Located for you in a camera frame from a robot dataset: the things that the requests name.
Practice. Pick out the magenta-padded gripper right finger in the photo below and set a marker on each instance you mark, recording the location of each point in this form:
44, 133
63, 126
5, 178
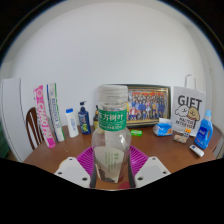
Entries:
151, 170

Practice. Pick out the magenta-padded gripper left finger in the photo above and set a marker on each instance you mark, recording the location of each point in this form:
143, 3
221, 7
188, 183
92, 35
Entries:
71, 171

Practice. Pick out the clear green-label drink bottle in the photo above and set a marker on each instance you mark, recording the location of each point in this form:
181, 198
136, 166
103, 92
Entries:
111, 143

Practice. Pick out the small green packet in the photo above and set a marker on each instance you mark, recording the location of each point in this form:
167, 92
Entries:
136, 132

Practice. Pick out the blue tissue pack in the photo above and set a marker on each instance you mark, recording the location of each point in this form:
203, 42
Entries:
163, 128

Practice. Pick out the small snack packet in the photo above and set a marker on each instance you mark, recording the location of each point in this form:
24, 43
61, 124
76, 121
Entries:
181, 136

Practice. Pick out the white blue-capped small bottle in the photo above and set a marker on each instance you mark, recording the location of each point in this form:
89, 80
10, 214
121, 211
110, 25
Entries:
72, 125

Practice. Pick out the small white remote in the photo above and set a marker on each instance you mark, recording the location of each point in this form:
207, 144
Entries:
196, 150

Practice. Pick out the dark blue pump bottle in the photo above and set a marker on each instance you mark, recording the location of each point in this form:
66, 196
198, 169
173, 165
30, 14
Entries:
84, 121

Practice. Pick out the dark wooden chair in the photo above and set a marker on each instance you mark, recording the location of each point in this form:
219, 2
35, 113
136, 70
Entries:
31, 130

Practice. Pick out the tall pink printed box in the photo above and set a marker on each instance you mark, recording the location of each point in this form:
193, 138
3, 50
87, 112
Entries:
44, 116

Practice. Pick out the blue detergent bottle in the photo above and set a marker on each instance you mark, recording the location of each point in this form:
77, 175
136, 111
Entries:
204, 133

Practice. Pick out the framed group photo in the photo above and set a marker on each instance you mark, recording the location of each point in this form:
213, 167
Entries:
148, 105

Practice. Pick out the white paper gift bag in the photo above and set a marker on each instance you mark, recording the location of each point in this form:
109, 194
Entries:
188, 106

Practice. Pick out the white refrigerator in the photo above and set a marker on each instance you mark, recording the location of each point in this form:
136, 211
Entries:
13, 116

